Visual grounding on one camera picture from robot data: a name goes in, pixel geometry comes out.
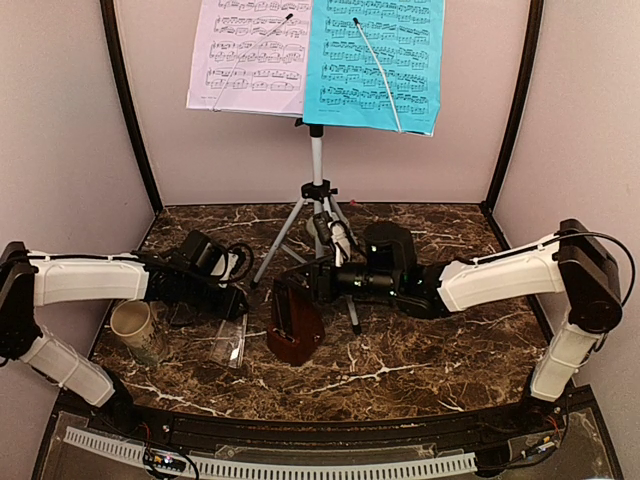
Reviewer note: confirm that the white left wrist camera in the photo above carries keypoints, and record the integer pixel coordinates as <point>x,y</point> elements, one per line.
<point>223,270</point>

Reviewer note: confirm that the blue sheet music page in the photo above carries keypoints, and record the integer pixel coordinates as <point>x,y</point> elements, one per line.
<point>375,64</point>

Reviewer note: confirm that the white perforated music stand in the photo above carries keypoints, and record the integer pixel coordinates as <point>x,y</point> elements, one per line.
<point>319,191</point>

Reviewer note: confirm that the brown wooden metronome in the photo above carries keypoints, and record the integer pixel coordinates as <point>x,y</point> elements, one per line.
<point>296,329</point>

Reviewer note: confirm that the cream ceramic mug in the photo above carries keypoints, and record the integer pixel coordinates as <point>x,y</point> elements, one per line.
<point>136,325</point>

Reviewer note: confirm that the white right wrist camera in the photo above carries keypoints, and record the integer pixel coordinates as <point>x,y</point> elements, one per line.
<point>339,240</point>

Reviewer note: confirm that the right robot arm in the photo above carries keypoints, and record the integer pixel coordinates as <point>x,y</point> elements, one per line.
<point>572,261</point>

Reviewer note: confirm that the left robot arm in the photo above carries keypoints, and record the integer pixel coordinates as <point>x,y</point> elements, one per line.
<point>200,272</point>

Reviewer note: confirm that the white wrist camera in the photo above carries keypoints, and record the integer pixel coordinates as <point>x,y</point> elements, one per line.
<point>339,240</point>
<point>223,270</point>

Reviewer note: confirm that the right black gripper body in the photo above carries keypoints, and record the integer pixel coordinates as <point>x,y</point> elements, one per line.
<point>373,283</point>

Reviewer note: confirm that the grey slotted cable duct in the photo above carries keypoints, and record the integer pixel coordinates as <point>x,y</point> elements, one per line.
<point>166,464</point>

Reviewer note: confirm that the purple sheet music page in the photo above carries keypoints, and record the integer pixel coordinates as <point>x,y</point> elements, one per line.
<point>251,56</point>

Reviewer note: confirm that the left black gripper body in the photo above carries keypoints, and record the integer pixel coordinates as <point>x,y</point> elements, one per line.
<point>196,296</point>

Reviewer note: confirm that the pale green round dish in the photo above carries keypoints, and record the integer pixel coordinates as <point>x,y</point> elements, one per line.
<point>325,228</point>

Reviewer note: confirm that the clear plastic metronome cover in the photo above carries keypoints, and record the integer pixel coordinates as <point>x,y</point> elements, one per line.
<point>228,346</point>

